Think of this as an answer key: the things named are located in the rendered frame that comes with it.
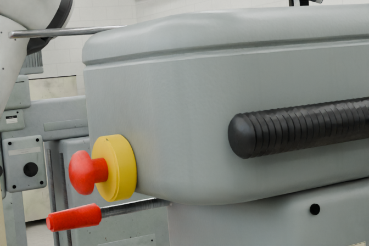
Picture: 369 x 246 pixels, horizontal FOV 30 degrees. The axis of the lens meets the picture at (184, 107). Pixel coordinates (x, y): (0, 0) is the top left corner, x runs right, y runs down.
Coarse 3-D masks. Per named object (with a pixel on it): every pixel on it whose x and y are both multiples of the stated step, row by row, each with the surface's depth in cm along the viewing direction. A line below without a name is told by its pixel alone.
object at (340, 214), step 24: (312, 192) 60; (336, 192) 61; (360, 192) 62; (168, 216) 78; (192, 216) 73; (216, 216) 68; (240, 216) 65; (264, 216) 61; (288, 216) 59; (312, 216) 59; (336, 216) 60; (360, 216) 62; (192, 240) 73; (216, 240) 69; (240, 240) 65; (264, 240) 62; (288, 240) 59; (312, 240) 59; (336, 240) 60; (360, 240) 62
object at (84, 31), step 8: (8, 32) 69; (16, 32) 68; (24, 32) 68; (32, 32) 69; (40, 32) 69; (48, 32) 70; (56, 32) 70; (64, 32) 71; (72, 32) 71; (80, 32) 71; (88, 32) 72; (96, 32) 72
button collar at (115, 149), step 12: (96, 144) 63; (108, 144) 61; (120, 144) 61; (96, 156) 64; (108, 156) 61; (120, 156) 60; (132, 156) 61; (108, 168) 61; (120, 168) 60; (132, 168) 60; (108, 180) 62; (120, 180) 60; (132, 180) 61; (108, 192) 62; (120, 192) 61; (132, 192) 62
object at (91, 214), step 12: (120, 204) 74; (132, 204) 74; (144, 204) 75; (156, 204) 76; (168, 204) 76; (48, 216) 71; (60, 216) 70; (72, 216) 70; (84, 216) 71; (96, 216) 72; (108, 216) 73; (48, 228) 70; (60, 228) 70; (72, 228) 71
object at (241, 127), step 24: (240, 120) 51; (264, 120) 51; (288, 120) 52; (312, 120) 53; (336, 120) 54; (360, 120) 56; (240, 144) 52; (264, 144) 51; (288, 144) 52; (312, 144) 54
